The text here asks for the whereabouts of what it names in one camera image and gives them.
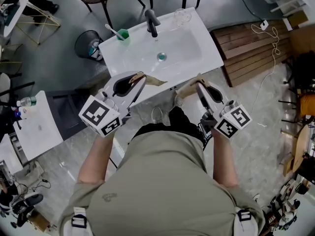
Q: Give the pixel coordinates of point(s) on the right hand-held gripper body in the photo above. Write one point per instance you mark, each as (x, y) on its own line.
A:
(233, 122)

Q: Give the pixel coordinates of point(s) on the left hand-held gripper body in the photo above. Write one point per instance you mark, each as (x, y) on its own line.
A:
(97, 115)

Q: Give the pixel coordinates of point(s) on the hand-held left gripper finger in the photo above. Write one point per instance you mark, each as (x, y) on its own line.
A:
(134, 93)
(108, 83)

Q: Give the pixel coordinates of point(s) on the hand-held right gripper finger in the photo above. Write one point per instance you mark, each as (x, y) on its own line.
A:
(206, 97)
(216, 95)

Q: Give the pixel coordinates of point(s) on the beige paper packet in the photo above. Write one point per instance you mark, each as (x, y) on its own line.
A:
(187, 90)
(155, 80)

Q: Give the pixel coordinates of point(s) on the clear glass cup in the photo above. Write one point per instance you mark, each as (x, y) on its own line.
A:
(182, 17)

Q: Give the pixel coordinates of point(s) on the person's left forearm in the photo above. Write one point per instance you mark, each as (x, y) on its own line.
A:
(96, 156)

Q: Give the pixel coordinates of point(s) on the person's right forearm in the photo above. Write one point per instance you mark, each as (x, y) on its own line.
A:
(224, 158)

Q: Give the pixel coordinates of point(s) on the green plastic cup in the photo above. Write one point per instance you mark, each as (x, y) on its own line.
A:
(124, 34)

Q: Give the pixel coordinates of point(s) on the white pink toothbrush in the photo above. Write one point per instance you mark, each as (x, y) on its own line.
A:
(112, 30)

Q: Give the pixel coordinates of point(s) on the person's right shoe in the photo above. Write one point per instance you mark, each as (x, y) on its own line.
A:
(179, 102)

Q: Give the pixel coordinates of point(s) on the person's shoe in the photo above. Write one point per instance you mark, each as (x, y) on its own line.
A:
(179, 102)
(157, 115)

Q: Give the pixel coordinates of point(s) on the person's left shoe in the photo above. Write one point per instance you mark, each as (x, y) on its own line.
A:
(157, 115)

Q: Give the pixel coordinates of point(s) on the black belt device with screen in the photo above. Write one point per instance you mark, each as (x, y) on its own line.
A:
(203, 131)

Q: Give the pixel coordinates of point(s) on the person's black shorts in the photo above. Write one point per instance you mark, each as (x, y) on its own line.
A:
(182, 119)

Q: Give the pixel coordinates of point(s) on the round metal sink drain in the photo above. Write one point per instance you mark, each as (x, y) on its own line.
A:
(162, 57)

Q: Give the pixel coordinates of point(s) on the black mesh waste bin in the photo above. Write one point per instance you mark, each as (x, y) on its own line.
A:
(83, 43)

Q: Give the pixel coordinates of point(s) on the brown wooden slat decking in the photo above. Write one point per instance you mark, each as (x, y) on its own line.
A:
(246, 48)

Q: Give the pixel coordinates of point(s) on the white ceramic sink basin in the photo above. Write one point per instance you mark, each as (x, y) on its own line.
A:
(179, 48)

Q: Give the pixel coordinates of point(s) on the white-top black side cabinet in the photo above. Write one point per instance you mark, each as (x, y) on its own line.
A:
(37, 131)

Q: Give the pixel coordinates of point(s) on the clear plastic water bottle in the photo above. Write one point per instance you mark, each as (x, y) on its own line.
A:
(27, 101)

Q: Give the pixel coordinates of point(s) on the round wooden table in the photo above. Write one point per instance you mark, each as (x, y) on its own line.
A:
(301, 146)

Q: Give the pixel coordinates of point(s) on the black faucet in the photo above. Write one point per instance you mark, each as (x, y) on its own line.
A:
(151, 21)

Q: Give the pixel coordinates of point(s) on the black chair yellow cushion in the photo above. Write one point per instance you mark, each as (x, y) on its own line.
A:
(307, 104)

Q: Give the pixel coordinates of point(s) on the white power adapter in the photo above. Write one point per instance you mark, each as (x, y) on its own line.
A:
(264, 24)

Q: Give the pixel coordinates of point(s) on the person's olive shirt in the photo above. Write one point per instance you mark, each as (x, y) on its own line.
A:
(160, 185)

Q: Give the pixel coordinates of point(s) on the white marble slab table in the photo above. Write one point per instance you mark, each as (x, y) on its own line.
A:
(9, 154)

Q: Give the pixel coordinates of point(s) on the white round device black centre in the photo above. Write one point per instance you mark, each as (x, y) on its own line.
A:
(34, 199)

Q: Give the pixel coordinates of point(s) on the white shelf frame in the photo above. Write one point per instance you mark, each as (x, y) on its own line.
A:
(288, 5)

